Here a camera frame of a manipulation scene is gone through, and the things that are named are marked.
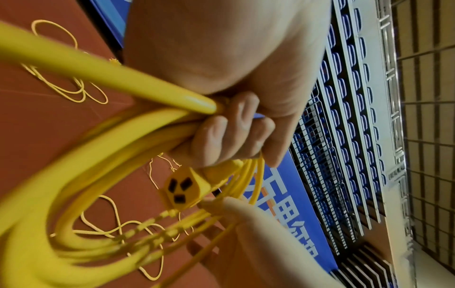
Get person's right hand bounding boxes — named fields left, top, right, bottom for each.
left=187, top=195, right=351, bottom=288

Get person's left hand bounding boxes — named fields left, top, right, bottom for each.
left=123, top=0, right=333, bottom=169

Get blue banner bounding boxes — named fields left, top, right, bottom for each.
left=87, top=0, right=339, bottom=275

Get rows of blue seats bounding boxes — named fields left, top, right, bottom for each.
left=288, top=0, right=394, bottom=261

